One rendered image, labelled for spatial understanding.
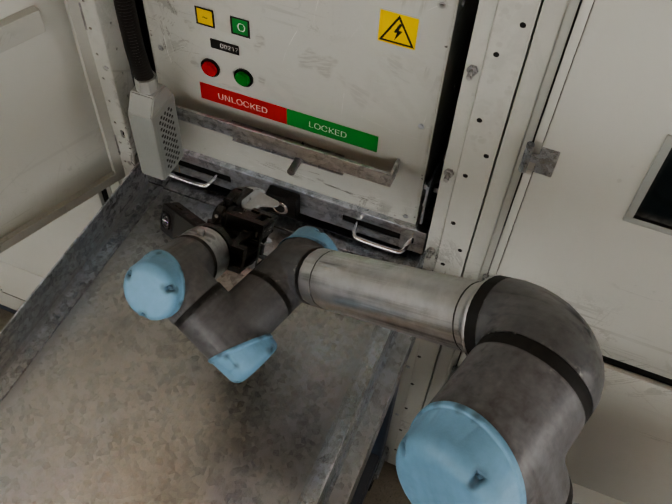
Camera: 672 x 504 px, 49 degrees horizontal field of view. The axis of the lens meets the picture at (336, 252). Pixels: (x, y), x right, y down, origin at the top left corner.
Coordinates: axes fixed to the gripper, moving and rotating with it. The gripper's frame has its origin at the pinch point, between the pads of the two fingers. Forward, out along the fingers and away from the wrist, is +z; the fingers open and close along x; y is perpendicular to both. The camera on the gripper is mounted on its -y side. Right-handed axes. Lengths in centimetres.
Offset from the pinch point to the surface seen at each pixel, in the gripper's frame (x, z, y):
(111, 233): -16.4, 5.5, -27.9
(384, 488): -87, 54, 31
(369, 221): -2.8, 17.5, 15.7
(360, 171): 8.6, 7.7, 14.0
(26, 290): -65, 48, -77
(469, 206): 8.8, 7.2, 32.3
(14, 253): -49, 38, -74
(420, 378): -40, 35, 32
